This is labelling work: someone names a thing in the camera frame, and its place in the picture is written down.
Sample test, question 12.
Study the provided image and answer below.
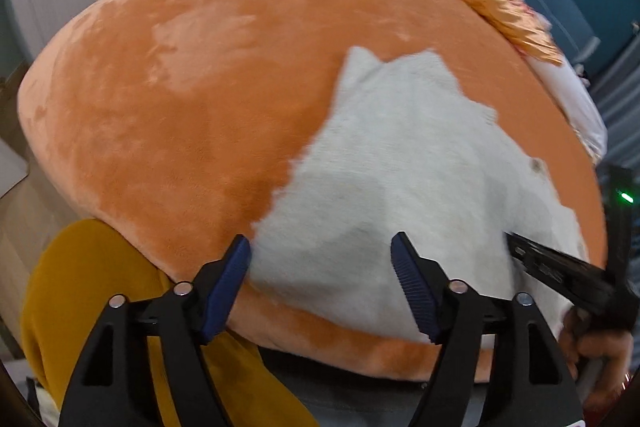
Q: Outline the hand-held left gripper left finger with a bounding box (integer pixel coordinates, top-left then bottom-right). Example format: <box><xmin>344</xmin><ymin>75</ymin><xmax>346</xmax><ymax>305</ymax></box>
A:
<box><xmin>59</xmin><ymin>234</ymin><xmax>252</xmax><ymax>427</ymax></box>

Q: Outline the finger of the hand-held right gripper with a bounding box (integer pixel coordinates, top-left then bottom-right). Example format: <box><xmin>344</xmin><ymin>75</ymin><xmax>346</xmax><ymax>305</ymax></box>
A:
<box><xmin>504</xmin><ymin>232</ymin><xmax>618</xmax><ymax>308</ymax></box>

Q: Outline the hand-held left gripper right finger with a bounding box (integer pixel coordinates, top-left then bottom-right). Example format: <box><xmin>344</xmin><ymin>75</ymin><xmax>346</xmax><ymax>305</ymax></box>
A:
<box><xmin>390</xmin><ymin>232</ymin><xmax>585</xmax><ymax>427</ymax></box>

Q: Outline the person's right hand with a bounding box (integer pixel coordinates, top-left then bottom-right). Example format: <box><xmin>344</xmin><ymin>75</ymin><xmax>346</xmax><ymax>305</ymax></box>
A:
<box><xmin>556</xmin><ymin>307</ymin><xmax>637</xmax><ymax>410</ymax></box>

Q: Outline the grey bed base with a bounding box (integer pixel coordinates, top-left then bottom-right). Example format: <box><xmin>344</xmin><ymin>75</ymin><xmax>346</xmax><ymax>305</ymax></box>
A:
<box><xmin>255</xmin><ymin>346</ymin><xmax>493</xmax><ymax>427</ymax></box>

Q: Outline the orange plush blanket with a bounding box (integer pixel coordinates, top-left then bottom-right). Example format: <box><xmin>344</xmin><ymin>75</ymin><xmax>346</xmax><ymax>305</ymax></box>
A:
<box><xmin>16</xmin><ymin>0</ymin><xmax>608</xmax><ymax>383</ymax></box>

